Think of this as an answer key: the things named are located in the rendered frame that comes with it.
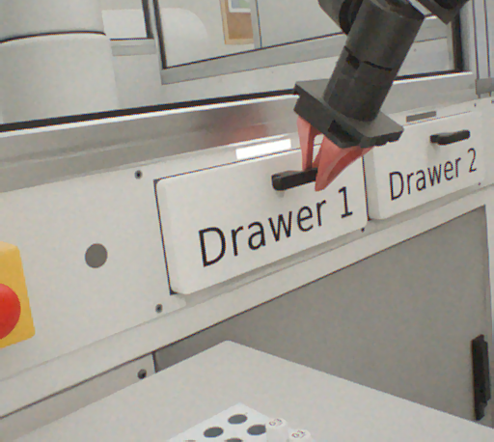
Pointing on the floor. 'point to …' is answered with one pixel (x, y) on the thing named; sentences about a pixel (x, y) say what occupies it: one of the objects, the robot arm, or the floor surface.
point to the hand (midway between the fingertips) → (315, 179)
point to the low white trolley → (392, 421)
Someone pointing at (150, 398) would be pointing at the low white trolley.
